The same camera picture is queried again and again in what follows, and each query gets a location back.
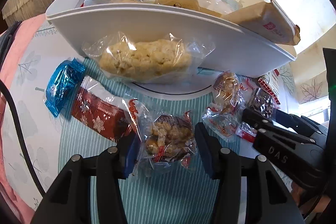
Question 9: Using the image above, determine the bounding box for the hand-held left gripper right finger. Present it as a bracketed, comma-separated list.
[194, 122, 306, 224]

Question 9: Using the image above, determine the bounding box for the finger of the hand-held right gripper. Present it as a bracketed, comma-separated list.
[274, 109, 327, 141]
[241, 108, 274, 133]

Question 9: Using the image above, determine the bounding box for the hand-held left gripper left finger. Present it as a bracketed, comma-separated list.
[31, 132, 141, 224]

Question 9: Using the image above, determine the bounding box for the dark brown snack packet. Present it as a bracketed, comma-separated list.
[247, 69, 282, 119]

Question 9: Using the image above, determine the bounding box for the clear red-label snack packet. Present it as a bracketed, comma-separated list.
[202, 70, 259, 144]

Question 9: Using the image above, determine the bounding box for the clear peanut candy packet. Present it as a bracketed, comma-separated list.
[123, 98, 198, 177]

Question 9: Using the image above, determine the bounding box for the red snowflake snack packet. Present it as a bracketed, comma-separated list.
[71, 76, 137, 144]

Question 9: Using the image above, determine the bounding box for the blue foil snack packet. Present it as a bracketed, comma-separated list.
[43, 57, 87, 118]

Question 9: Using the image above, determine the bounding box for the clear rice cracker packet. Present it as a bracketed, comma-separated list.
[82, 31, 216, 83]

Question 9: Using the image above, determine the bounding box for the white plastic storage bin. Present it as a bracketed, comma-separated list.
[45, 0, 297, 92]

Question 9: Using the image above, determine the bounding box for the beige paper snack packet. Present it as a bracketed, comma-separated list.
[223, 0, 301, 46]

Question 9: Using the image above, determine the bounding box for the light blue snack packet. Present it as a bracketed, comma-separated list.
[202, 0, 243, 14]

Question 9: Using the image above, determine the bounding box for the pink blanket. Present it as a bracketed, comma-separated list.
[0, 13, 53, 224]

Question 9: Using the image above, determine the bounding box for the dark grey bag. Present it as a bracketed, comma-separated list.
[0, 21, 23, 62]

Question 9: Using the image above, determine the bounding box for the black cable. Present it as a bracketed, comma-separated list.
[0, 80, 47, 196]

